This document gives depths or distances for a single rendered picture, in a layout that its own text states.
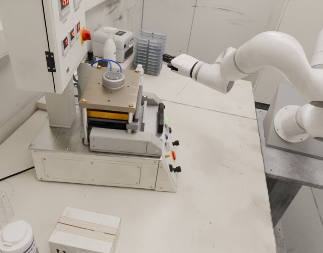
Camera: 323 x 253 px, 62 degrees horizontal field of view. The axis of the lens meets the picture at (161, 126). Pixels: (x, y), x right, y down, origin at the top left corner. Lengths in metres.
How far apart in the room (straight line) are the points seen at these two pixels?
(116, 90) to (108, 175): 0.32
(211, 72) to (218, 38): 2.30
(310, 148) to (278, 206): 0.47
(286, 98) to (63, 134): 1.09
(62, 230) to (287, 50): 0.79
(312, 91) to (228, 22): 2.64
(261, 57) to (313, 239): 1.67
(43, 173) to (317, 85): 0.92
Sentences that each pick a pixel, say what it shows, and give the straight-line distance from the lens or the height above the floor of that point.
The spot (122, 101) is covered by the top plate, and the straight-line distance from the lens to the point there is 0.89.
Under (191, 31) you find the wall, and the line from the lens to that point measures 3.36.
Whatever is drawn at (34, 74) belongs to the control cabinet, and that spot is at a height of 1.21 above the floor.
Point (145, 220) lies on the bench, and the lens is 1.01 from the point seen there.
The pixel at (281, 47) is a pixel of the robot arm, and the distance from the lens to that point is 0.74.
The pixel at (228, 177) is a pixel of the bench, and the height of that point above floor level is 0.75.
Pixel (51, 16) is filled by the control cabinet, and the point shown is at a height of 1.38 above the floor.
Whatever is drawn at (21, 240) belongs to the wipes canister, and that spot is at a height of 0.89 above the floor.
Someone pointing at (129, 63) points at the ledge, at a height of 0.79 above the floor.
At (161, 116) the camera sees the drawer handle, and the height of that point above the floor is 1.01.
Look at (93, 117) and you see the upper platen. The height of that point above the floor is 1.03.
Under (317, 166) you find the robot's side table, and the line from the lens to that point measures 1.50.
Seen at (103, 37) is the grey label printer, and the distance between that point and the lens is 1.90.
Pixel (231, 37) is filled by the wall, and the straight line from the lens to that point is 3.37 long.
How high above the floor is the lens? 1.59
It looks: 37 degrees down
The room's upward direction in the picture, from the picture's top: 8 degrees clockwise
